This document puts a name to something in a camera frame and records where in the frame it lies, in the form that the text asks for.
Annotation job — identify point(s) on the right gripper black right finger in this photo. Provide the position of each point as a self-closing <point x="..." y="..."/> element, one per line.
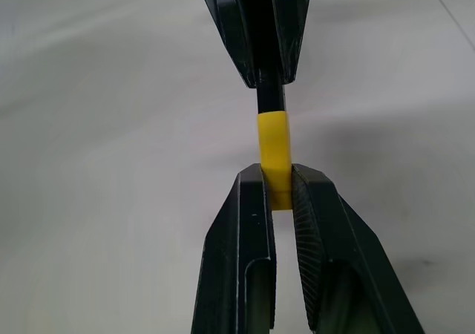
<point x="334" y="237"/>

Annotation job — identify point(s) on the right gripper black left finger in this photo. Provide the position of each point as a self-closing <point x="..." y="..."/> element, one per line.
<point x="237" y="237"/>

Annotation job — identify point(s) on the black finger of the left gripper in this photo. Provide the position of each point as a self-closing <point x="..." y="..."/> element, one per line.
<point x="230" y="22"/>
<point x="291" y="22"/>

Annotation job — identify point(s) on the black marker pen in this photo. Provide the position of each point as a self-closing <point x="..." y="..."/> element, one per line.
<point x="271" y="96"/>

